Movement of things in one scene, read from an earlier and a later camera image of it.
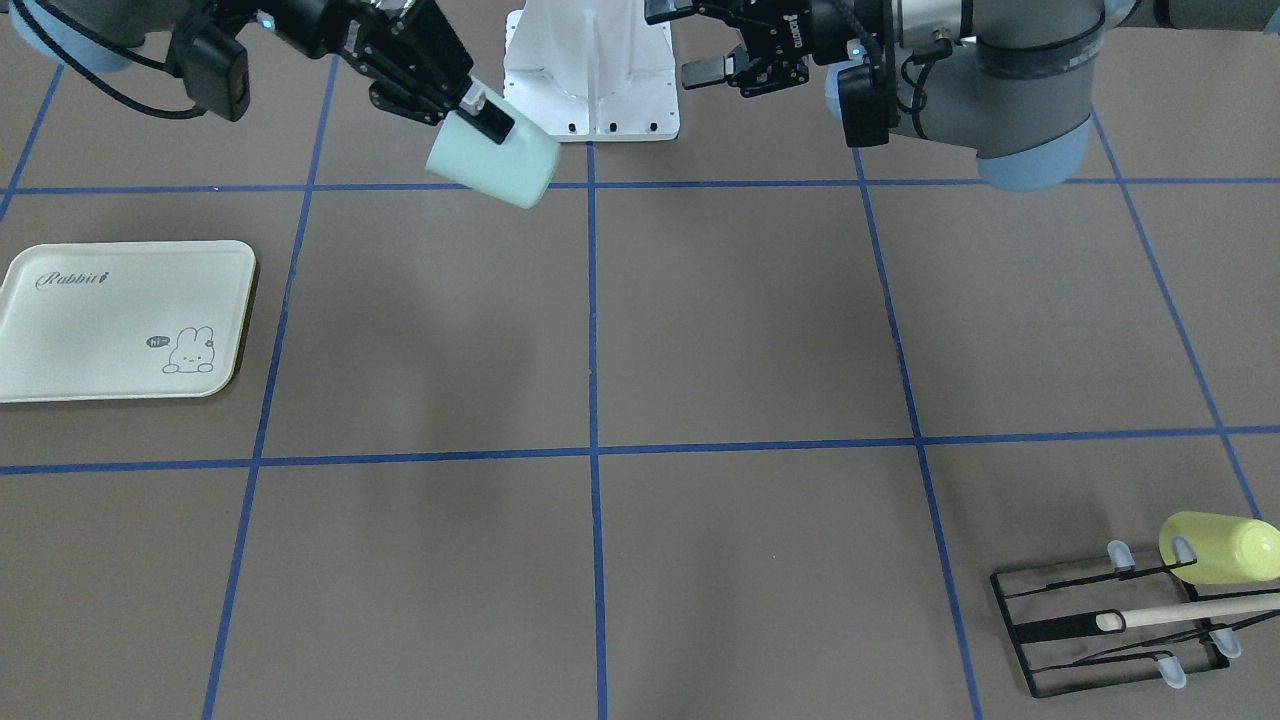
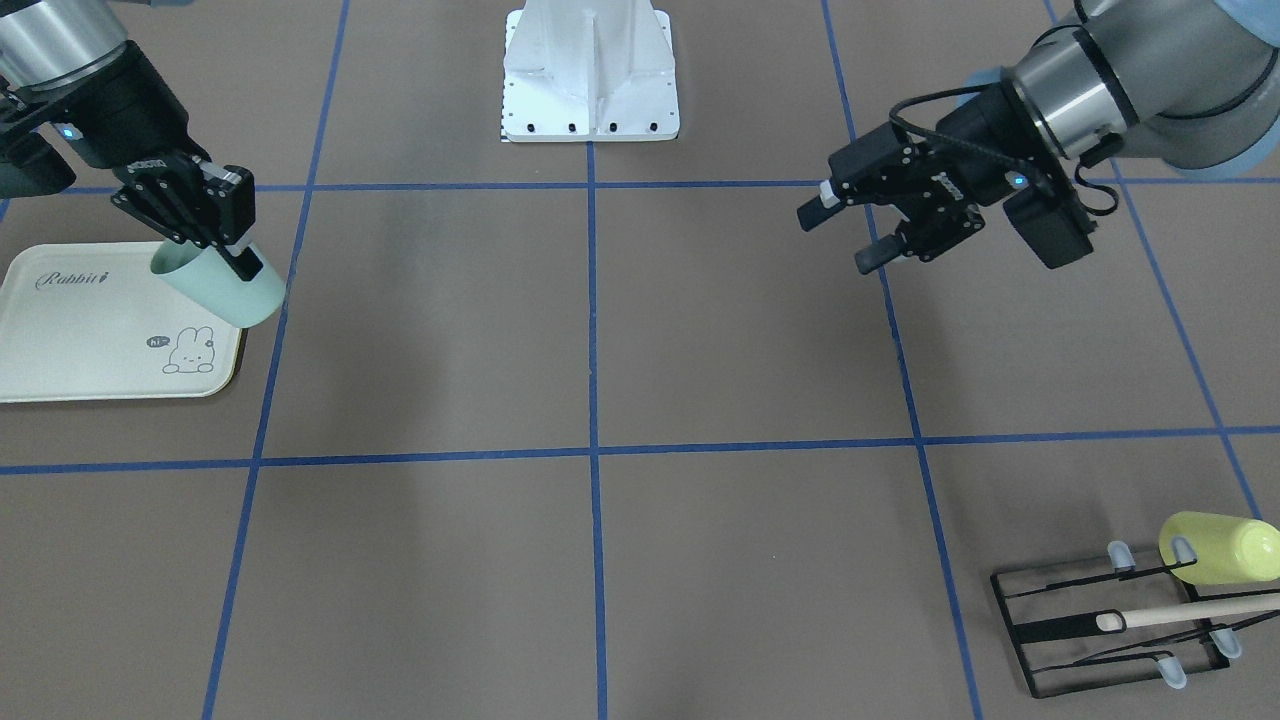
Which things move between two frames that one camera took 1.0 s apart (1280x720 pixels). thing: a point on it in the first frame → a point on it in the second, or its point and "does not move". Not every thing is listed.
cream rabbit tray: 122,320 does not move
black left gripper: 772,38 → 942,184
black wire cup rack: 1130,624 does not move
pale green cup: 518,171 → 204,279
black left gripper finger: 490,121 → 245,265
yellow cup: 1227,548 does not move
